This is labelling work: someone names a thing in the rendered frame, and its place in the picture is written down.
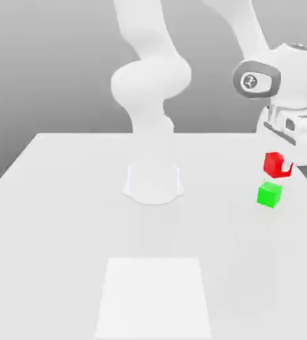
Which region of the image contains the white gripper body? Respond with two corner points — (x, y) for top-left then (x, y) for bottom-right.
(256, 116), (307, 167)

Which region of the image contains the small red cube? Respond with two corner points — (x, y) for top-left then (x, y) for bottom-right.
(262, 151), (294, 179)

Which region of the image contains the small green cube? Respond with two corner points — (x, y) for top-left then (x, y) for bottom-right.
(256, 181), (284, 210)

